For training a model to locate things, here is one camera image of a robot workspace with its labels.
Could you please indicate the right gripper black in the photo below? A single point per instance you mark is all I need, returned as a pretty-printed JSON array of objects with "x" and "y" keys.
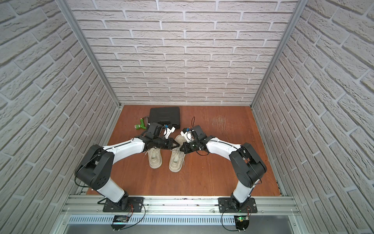
[{"x": 186, "y": 149}]

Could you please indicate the beige sneaker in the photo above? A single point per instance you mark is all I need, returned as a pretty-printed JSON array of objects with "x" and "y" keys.
[
  {"x": 177, "y": 157},
  {"x": 155, "y": 158}
]

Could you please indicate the left corner aluminium post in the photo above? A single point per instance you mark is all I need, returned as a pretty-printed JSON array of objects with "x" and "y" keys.
[{"x": 68, "y": 14}]

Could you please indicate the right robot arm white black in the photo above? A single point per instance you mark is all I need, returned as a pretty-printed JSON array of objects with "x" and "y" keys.
[{"x": 246, "y": 162}]

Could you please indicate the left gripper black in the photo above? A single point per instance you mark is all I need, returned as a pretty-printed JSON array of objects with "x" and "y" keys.
[{"x": 164, "y": 143}]

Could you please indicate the black plastic tool case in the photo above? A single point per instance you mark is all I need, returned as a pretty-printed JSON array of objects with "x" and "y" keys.
[{"x": 165, "y": 116}]

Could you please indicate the right controller board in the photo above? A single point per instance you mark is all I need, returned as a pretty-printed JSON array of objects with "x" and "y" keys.
[{"x": 241, "y": 222}]

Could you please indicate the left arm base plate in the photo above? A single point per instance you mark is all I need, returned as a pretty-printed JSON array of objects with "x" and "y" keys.
[{"x": 124, "y": 205}]

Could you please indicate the corner aluminium post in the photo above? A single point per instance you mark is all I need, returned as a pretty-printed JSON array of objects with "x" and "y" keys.
[
  {"x": 300, "y": 6},
  {"x": 68, "y": 14}
]

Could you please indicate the left controller board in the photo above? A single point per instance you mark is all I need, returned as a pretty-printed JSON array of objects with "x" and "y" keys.
[{"x": 120, "y": 222}]

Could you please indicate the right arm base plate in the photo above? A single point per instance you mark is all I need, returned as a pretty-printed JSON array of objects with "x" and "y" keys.
[{"x": 228, "y": 204}]

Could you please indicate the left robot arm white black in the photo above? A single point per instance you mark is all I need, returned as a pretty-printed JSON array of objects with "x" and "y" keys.
[{"x": 96, "y": 166}]

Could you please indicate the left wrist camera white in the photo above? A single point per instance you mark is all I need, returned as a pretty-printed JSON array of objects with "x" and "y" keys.
[{"x": 168, "y": 130}]

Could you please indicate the aluminium front rail frame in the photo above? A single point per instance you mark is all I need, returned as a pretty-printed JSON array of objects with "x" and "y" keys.
[{"x": 179, "y": 215}]

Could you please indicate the right corner aluminium post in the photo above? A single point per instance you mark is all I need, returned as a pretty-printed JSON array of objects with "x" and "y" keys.
[{"x": 300, "y": 6}]

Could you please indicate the green handled tool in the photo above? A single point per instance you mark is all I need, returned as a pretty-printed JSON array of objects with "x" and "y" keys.
[{"x": 143, "y": 124}]

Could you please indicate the controller board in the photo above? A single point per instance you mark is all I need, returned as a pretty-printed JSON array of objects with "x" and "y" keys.
[
  {"x": 120, "y": 222},
  {"x": 241, "y": 222}
]

